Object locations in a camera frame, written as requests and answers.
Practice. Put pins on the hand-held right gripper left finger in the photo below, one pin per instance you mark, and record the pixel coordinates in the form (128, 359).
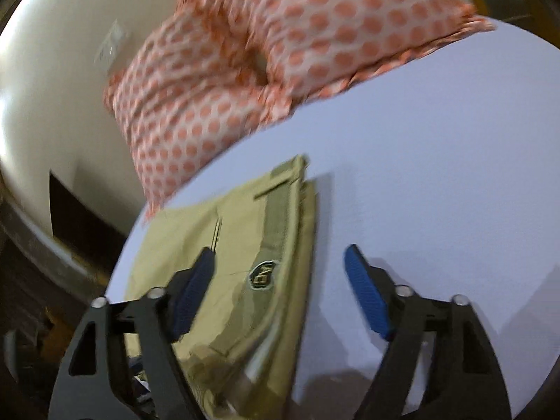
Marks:
(190, 294)

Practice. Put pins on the orange dotted pillow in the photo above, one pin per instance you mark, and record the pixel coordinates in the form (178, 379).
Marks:
(337, 22)
(192, 118)

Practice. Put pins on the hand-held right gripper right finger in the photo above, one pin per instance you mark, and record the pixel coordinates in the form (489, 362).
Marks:
(366, 292)

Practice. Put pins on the white wall switch plate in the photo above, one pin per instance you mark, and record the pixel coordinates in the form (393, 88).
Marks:
(110, 47)

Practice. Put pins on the khaki pants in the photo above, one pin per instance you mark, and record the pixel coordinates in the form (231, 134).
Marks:
(245, 245)

